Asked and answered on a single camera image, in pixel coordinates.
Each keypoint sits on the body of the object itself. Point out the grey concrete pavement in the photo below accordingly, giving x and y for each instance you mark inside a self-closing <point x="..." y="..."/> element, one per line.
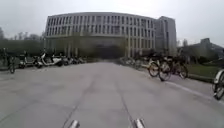
<point x="100" y="93"/>

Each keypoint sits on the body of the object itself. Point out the large curved grey building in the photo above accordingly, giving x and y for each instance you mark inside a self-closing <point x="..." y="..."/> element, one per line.
<point x="100" y="26"/>

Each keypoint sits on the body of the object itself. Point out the row of parked bicycles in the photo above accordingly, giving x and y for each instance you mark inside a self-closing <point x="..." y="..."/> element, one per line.
<point x="165" y="69"/>

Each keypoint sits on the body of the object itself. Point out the row of parked scooters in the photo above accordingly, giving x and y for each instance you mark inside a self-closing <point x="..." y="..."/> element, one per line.
<point x="48" y="61"/>

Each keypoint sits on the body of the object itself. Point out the robot's own part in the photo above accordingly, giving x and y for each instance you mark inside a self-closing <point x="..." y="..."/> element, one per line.
<point x="139" y="124"/>
<point x="74" y="124"/>

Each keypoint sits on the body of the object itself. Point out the white painted line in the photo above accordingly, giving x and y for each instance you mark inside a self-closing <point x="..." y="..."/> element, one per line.
<point x="193" y="90"/>

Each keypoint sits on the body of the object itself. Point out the grass strip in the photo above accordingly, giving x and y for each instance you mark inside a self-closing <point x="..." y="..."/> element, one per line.
<point x="203" y="70"/>

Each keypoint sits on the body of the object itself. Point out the row of trees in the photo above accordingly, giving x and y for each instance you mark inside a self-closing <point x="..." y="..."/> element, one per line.
<point x="20" y="45"/>

